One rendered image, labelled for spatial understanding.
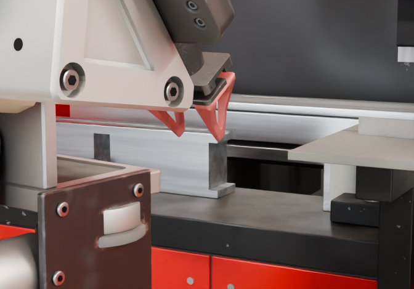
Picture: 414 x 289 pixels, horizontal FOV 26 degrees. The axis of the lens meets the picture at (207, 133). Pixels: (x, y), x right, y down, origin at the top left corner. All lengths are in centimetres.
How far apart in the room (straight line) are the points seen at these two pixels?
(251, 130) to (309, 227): 42
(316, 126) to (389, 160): 57
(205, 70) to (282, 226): 26
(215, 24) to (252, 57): 141
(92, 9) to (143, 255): 26
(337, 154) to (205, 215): 31
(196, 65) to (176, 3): 56
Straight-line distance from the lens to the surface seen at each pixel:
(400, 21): 120
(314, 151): 97
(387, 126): 108
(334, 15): 176
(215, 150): 132
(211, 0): 43
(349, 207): 117
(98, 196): 59
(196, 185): 131
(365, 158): 94
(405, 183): 101
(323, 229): 114
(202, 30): 44
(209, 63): 101
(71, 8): 40
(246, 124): 154
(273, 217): 120
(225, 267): 118
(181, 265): 121
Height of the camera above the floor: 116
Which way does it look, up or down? 9 degrees down
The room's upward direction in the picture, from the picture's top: straight up
